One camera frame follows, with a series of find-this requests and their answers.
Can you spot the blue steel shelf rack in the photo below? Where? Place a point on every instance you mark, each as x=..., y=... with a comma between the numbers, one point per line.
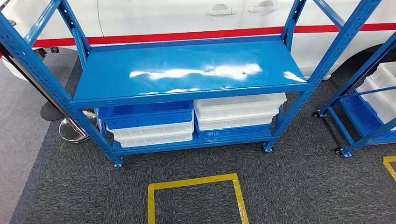
x=352, y=145
x=185, y=71

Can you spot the white plastic bin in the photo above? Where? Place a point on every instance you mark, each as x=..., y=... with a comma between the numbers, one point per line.
x=235, y=123
x=154, y=140
x=238, y=113
x=383, y=92
x=241, y=102
x=151, y=131

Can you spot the red barrier belt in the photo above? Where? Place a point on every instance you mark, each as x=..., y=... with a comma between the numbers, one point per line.
x=185, y=35

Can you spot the white car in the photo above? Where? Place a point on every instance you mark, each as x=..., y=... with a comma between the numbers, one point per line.
x=154, y=15

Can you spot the silver round stand base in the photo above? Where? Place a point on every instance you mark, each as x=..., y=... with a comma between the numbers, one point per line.
x=72, y=133

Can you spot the black base stanchion post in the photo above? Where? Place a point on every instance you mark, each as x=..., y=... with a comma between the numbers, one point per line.
x=51, y=112

